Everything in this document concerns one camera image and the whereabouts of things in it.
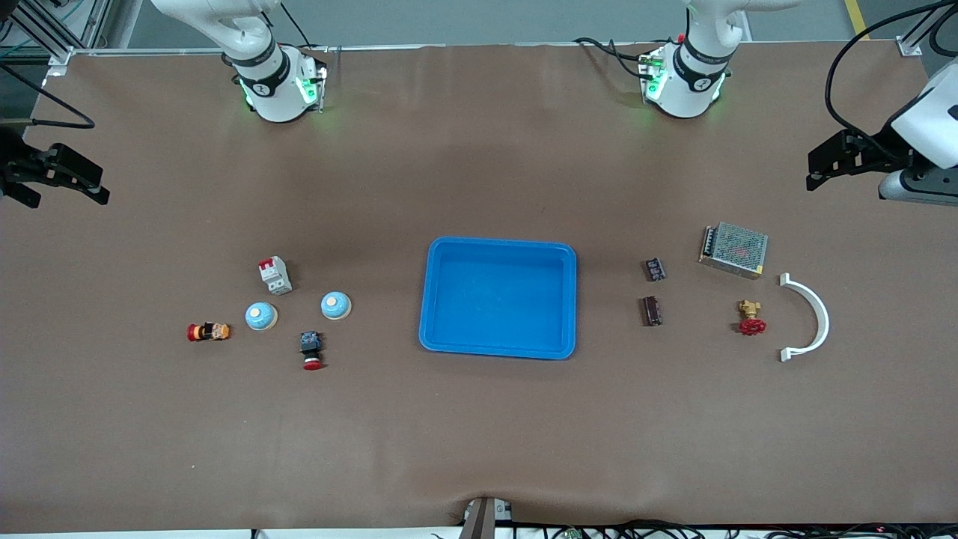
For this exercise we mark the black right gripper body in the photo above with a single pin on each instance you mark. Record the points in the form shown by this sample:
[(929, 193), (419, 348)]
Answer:
[(13, 168)]

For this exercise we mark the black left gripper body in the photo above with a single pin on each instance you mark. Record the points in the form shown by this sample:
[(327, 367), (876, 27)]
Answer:
[(882, 149)]

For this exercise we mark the small black display module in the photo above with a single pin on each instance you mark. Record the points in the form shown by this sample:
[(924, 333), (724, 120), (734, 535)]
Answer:
[(656, 269)]

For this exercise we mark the light blue bell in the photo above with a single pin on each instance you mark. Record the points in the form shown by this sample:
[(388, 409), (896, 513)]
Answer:
[(336, 305), (261, 317)]

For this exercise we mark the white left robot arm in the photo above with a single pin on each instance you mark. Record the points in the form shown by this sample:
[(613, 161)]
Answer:
[(685, 82)]

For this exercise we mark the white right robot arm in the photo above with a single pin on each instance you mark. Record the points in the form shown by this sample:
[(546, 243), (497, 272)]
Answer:
[(273, 90)]

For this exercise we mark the blue plastic tray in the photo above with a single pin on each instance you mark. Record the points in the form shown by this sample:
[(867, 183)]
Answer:
[(498, 329)]

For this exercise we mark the metal mesh power supply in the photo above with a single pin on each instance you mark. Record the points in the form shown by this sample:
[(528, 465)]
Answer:
[(737, 251)]

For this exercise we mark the white curved pipe clamp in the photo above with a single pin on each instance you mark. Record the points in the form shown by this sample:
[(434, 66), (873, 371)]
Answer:
[(824, 322)]

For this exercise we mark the brass valve red handwheel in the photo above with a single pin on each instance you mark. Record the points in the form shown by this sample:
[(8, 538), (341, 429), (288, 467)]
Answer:
[(751, 322)]

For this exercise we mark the white red circuit breaker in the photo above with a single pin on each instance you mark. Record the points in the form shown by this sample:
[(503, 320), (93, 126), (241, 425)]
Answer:
[(275, 277)]

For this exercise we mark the red emergency stop button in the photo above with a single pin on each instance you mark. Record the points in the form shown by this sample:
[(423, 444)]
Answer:
[(311, 348)]

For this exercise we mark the brown table mat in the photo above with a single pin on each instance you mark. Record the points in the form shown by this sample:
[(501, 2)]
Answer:
[(479, 419)]

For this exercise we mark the aluminium frame profile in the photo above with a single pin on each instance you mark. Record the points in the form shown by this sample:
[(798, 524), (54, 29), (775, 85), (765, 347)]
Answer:
[(45, 30), (917, 34)]

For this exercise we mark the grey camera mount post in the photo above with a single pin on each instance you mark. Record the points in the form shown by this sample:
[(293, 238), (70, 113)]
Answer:
[(483, 520)]

